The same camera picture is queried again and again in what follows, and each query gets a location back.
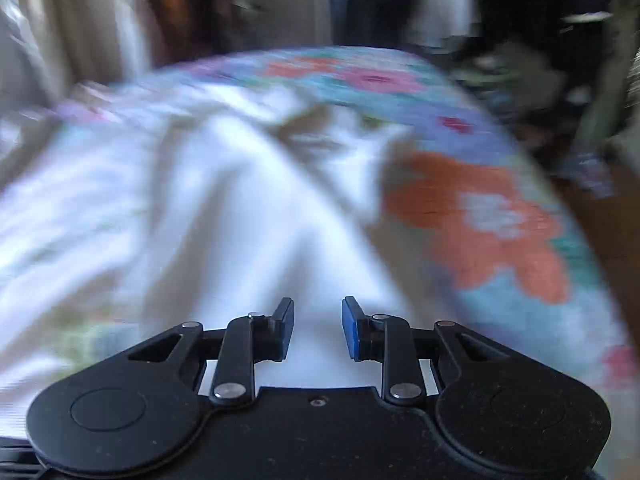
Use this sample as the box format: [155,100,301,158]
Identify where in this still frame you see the dark hanging clothes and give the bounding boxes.
[324,0,418,46]

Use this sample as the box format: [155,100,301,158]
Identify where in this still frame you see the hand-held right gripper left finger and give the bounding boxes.
[127,297,295,407]

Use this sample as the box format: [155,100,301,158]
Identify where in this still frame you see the beige curtain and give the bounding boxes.
[0,0,153,116]

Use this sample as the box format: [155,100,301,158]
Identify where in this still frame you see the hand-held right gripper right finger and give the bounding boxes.
[341,296,511,407]

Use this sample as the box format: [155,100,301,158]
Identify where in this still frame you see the brown hanging garment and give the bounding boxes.
[147,0,241,68]

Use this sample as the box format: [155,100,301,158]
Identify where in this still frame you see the floral quilt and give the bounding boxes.
[50,46,636,401]

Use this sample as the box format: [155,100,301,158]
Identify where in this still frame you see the white garment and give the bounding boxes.
[0,80,418,413]
[409,0,478,48]

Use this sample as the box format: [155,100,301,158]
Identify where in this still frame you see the white hanging garment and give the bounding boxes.
[409,0,478,48]

